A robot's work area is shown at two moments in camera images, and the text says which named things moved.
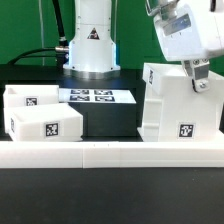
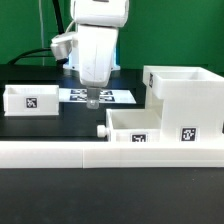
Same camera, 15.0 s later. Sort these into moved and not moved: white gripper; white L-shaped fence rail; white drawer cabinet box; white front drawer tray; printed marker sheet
Moved: white gripper; white front drawer tray
Not moved: white L-shaped fence rail; printed marker sheet; white drawer cabinet box
